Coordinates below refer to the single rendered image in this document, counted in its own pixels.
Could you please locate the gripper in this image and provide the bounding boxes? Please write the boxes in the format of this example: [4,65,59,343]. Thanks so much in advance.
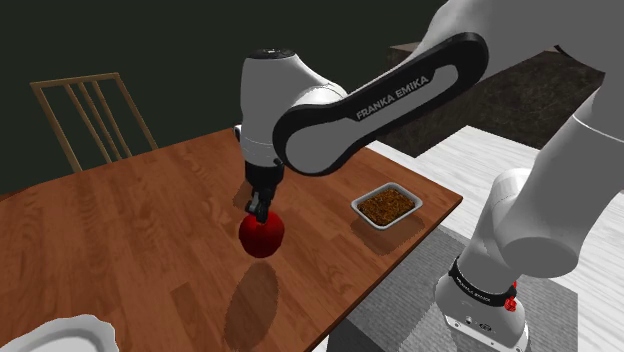
[244,158,286,225]

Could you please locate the red apple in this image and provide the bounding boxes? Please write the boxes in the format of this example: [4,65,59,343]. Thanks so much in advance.
[238,209,286,260]

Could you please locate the white tray with brown food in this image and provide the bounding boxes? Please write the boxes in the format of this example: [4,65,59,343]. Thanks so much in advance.
[350,182,424,231]

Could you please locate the wooden table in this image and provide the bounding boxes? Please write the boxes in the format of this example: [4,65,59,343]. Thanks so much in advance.
[0,127,464,352]

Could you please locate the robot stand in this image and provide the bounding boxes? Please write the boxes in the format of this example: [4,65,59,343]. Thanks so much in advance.
[323,224,579,352]

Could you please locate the wooden chair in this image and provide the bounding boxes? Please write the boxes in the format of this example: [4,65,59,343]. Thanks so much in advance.
[30,72,160,174]

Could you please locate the dark stone counter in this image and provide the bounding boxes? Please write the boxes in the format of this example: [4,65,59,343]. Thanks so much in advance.
[377,42,607,159]

